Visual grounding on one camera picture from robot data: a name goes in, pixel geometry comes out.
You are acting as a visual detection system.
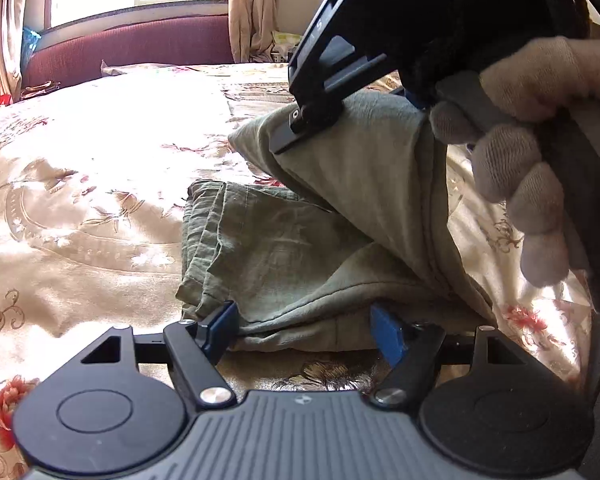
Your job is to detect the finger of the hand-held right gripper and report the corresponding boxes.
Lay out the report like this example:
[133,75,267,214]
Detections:
[269,19,402,156]
[404,86,430,112]

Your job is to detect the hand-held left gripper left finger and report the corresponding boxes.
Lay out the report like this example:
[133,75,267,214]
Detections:
[45,301,241,407]

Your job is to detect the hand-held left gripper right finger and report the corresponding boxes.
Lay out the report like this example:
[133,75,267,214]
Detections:
[369,303,558,407]

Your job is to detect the green pants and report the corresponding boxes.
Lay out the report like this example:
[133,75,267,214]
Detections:
[176,82,499,354]

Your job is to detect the person's right hand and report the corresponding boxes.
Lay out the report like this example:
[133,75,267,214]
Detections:
[429,36,600,289]

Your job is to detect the white plastic bags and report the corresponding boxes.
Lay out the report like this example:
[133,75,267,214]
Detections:
[271,30,303,64]

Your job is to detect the beige patterned curtain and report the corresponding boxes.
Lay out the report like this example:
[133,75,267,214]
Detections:
[227,0,282,64]
[0,0,48,103]

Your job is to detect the floral satin blanket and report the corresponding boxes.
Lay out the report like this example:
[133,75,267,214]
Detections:
[0,62,595,480]

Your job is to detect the maroon headboard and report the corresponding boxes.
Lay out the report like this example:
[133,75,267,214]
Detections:
[22,13,234,91]

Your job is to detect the white cloth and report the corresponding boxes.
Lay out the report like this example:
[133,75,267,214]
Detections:
[100,59,133,77]

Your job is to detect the brown flat item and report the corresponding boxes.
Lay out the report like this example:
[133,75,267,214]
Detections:
[19,81,62,100]

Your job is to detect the blue bag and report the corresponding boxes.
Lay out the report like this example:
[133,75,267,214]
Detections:
[22,26,42,57]

